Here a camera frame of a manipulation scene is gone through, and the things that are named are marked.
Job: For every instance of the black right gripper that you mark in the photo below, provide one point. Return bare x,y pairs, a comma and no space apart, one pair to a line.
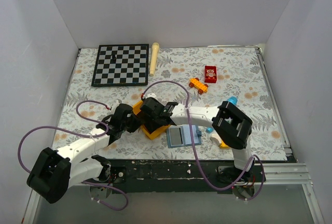
153,125

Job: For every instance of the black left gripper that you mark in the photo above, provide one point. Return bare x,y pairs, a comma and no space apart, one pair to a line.
137,123

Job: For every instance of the yellow plastic bin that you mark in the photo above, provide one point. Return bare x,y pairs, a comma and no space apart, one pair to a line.
155,133

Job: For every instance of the black VIP card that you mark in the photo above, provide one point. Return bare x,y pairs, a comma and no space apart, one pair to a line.
175,136

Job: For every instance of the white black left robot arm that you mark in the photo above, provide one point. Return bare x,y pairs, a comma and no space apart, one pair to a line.
57,170

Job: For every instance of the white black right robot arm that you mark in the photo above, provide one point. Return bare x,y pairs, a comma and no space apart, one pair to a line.
232,125

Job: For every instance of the orange toy car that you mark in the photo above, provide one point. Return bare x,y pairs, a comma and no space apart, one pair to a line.
196,83

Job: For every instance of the black white chessboard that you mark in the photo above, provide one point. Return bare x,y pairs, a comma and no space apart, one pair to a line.
121,65

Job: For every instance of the floral patterned table mat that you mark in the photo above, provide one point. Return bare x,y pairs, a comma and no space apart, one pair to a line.
239,74

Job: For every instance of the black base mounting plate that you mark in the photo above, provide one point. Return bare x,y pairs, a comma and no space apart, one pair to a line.
160,185

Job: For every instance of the white curved toy piece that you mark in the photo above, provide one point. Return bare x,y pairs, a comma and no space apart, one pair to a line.
215,138

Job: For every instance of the cream wooden pestle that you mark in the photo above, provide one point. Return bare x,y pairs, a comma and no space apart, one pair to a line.
154,55

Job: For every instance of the red owl toy block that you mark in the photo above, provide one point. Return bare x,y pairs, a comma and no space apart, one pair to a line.
210,74

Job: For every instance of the yellow toy window brick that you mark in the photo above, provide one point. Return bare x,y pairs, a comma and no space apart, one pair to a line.
222,145

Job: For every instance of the cyan plastic marker tube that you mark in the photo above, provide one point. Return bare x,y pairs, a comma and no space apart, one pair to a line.
234,101

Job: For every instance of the aluminium frame rail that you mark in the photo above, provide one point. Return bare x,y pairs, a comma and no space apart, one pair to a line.
285,173

